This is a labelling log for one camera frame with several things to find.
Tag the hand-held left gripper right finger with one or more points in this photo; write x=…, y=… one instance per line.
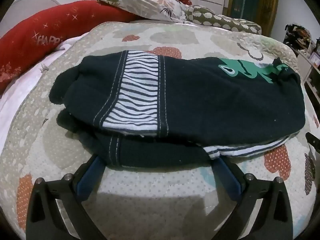
x=228, y=178

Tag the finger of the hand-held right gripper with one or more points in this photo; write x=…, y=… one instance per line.
x=313, y=142

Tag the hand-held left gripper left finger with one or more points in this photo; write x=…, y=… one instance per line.
x=90, y=178

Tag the dark navy striped pants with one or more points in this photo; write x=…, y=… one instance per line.
x=200, y=100

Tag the heart print quilt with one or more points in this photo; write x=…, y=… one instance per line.
x=150, y=192

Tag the white shelf unit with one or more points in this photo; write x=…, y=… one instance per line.
x=312, y=67

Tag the dark clutter on shelf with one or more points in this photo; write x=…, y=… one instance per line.
x=298, y=36

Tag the pink bed sheet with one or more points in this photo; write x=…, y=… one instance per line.
x=20, y=87

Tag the long red bolster pillow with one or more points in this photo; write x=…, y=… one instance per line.
x=37, y=30

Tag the olive dotted pillow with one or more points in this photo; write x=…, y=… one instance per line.
x=212, y=18

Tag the floral print pillow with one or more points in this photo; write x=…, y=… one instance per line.
x=145, y=2

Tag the white headboard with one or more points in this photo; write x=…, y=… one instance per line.
x=32, y=0

